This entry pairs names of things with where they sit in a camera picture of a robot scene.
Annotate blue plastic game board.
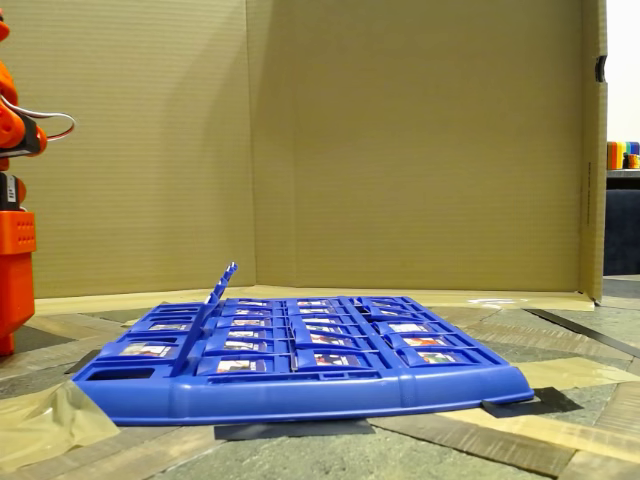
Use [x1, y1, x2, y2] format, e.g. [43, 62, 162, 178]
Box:
[72, 294, 535, 427]

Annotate colourful striped stack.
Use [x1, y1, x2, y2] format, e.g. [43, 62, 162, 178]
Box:
[606, 140, 640, 170]

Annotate crumpled clear tape sheet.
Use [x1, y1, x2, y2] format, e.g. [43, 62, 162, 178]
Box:
[0, 382, 121, 474]

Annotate small black tape piece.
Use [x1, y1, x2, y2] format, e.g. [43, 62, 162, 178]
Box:
[63, 348, 101, 376]

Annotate brown cardboard backdrop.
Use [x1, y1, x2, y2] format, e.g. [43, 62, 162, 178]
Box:
[0, 0, 609, 307]

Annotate dark blue furniture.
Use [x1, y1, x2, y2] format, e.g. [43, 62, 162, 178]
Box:
[603, 188, 640, 276]

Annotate white and red cable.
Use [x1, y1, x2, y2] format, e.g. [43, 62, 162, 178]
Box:
[0, 94, 77, 144]

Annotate blue flip tile with portrait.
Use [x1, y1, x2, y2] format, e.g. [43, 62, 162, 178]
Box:
[99, 341, 177, 359]
[399, 347, 482, 369]
[217, 327, 277, 340]
[171, 292, 221, 377]
[130, 321, 195, 334]
[205, 337, 275, 354]
[203, 261, 239, 307]
[197, 355, 277, 376]
[293, 330, 372, 349]
[373, 320, 444, 335]
[294, 348, 374, 371]
[383, 332, 464, 350]

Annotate long black tape strip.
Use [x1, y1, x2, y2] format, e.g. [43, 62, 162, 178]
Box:
[524, 308, 640, 359]

